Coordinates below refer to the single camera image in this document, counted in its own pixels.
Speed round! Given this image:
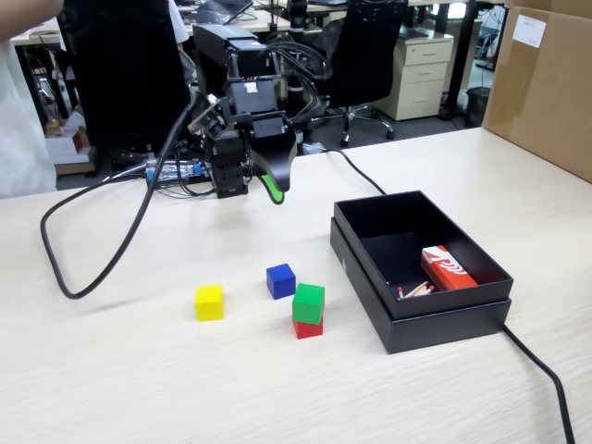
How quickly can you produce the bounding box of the thick black camera cable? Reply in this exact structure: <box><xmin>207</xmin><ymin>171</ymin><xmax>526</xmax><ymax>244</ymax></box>
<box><xmin>40</xmin><ymin>92</ymin><xmax>207</xmax><ymax>301</ymax></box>

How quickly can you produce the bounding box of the black waste bin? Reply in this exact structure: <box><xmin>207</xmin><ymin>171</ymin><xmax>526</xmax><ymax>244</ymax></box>
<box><xmin>464</xmin><ymin>86</ymin><xmax>491</xmax><ymax>129</ymax></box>

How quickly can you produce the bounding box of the beige office desk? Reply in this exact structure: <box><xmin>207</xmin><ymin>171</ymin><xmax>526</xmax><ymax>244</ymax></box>
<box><xmin>11</xmin><ymin>6</ymin><xmax>292</xmax><ymax>47</ymax></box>

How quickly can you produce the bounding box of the green wooden cube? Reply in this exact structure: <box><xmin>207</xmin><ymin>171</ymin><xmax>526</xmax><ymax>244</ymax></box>
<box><xmin>291</xmin><ymin>282</ymin><xmax>326</xmax><ymax>325</ymax></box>

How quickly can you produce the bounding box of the blue wooden cube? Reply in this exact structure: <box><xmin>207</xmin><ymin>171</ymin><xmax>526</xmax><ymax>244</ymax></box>
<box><xmin>265</xmin><ymin>263</ymin><xmax>297</xmax><ymax>301</ymax></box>

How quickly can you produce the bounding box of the black box tray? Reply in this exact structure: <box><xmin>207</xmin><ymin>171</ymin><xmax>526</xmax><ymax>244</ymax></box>
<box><xmin>333</xmin><ymin>189</ymin><xmax>514</xmax><ymax>320</ymax></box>

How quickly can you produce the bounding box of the thin black wire bundle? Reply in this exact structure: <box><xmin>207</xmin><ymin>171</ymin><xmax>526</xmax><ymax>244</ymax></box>
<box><xmin>265</xmin><ymin>39</ymin><xmax>334</xmax><ymax>135</ymax></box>

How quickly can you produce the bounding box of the yellow wooden cube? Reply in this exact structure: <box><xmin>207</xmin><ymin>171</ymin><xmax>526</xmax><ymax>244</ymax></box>
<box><xmin>194</xmin><ymin>284</ymin><xmax>225</xmax><ymax>322</ymax></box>

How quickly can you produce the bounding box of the white shipping label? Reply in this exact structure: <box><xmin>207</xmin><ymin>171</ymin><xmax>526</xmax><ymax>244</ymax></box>
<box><xmin>512</xmin><ymin>13</ymin><xmax>548</xmax><ymax>47</ymax></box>

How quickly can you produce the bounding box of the red wooden cube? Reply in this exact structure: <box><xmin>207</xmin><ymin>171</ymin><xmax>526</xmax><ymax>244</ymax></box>
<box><xmin>292</xmin><ymin>316</ymin><xmax>325</xmax><ymax>340</ymax></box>

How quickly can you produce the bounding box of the controller circuit board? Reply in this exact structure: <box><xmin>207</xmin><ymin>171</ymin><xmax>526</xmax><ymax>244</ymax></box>
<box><xmin>145</xmin><ymin>160</ymin><xmax>207</xmax><ymax>182</ymax></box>

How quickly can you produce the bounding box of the large brown cardboard box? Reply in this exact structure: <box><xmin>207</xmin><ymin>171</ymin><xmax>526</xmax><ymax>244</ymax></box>
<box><xmin>481</xmin><ymin>0</ymin><xmax>592</xmax><ymax>184</ymax></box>

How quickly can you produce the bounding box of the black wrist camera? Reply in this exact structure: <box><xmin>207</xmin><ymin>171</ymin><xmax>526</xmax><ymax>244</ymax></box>
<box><xmin>187</xmin><ymin>92</ymin><xmax>230</xmax><ymax>140</ymax></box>

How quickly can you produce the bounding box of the white cardboard floor box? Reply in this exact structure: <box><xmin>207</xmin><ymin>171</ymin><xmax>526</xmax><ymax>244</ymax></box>
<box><xmin>44</xmin><ymin>118</ymin><xmax>93</xmax><ymax>177</ymax></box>

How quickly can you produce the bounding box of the black jointed stand pole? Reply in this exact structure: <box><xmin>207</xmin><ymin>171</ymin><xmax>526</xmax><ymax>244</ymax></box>
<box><xmin>285</xmin><ymin>0</ymin><xmax>309</xmax><ymax>145</ymax></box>

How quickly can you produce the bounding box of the orange white matchbox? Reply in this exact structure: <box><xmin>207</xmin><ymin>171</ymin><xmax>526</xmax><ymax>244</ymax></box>
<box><xmin>420</xmin><ymin>244</ymin><xmax>479</xmax><ymax>292</ymax></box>

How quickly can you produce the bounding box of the black laptop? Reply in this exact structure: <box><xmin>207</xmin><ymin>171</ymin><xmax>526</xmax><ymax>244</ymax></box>
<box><xmin>193</xmin><ymin>0</ymin><xmax>255</xmax><ymax>25</ymax></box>

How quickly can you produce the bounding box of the black chair with chrome base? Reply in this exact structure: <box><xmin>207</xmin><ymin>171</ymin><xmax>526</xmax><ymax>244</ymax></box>
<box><xmin>307</xmin><ymin>0</ymin><xmax>411</xmax><ymax>149</ymax></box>

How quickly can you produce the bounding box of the wide black office chair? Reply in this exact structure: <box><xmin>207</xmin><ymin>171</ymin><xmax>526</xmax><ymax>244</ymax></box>
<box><xmin>55</xmin><ymin>0</ymin><xmax>194</xmax><ymax>172</ymax></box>

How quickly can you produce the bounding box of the black open box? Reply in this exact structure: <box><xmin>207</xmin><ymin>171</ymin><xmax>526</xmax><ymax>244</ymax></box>
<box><xmin>329</xmin><ymin>216</ymin><xmax>512</xmax><ymax>355</ymax></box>

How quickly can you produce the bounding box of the standing person white shirt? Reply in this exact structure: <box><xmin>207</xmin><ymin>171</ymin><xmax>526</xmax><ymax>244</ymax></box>
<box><xmin>0</xmin><ymin>30</ymin><xmax>57</xmax><ymax>199</ymax></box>

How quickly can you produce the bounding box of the seated person in white shirt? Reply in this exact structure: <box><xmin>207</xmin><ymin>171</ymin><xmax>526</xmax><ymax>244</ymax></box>
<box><xmin>167</xmin><ymin>0</ymin><xmax>191</xmax><ymax>43</ymax></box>

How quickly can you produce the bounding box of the beige drawer cabinet with handles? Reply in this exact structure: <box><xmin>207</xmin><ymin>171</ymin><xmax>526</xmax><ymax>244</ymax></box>
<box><xmin>381</xmin><ymin>34</ymin><xmax>455</xmax><ymax>122</ymax></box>

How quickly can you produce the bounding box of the thick black table cable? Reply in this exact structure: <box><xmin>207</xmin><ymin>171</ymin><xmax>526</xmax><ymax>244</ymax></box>
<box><xmin>295</xmin><ymin>147</ymin><xmax>577</xmax><ymax>444</ymax></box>

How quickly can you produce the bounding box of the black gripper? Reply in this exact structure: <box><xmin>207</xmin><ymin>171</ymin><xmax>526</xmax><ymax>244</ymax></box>
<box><xmin>225</xmin><ymin>78</ymin><xmax>297</xmax><ymax>205</ymax></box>

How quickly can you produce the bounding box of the bare person forearm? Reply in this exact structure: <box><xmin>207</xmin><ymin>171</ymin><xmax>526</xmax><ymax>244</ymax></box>
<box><xmin>0</xmin><ymin>0</ymin><xmax>66</xmax><ymax>43</ymax></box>

